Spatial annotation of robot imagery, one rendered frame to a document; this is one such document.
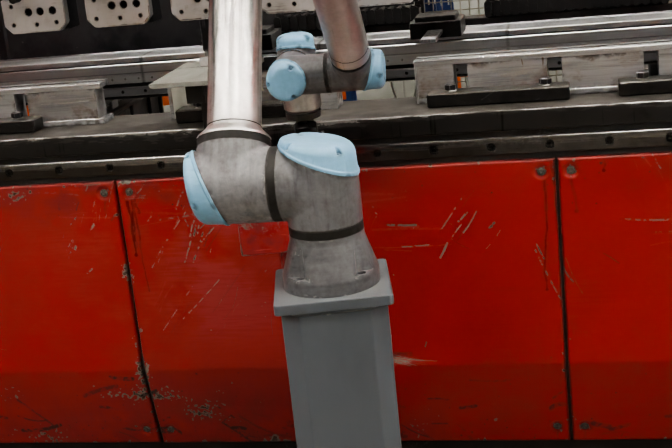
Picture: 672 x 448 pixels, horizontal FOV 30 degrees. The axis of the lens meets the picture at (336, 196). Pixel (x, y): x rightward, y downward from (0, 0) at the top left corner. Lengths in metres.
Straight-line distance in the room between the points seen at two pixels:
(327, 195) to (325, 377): 0.28
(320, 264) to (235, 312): 0.98
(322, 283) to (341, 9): 0.53
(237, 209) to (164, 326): 1.05
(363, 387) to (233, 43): 0.57
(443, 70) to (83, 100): 0.83
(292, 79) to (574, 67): 0.68
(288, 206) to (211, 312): 1.02
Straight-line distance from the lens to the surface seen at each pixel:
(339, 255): 1.88
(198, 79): 2.60
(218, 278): 2.83
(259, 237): 2.51
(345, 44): 2.24
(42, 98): 2.99
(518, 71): 2.72
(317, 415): 1.95
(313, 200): 1.86
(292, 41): 2.44
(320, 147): 1.85
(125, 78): 3.19
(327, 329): 1.90
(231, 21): 1.99
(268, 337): 2.85
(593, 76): 2.72
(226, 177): 1.89
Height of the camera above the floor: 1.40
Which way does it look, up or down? 15 degrees down
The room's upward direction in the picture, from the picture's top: 6 degrees counter-clockwise
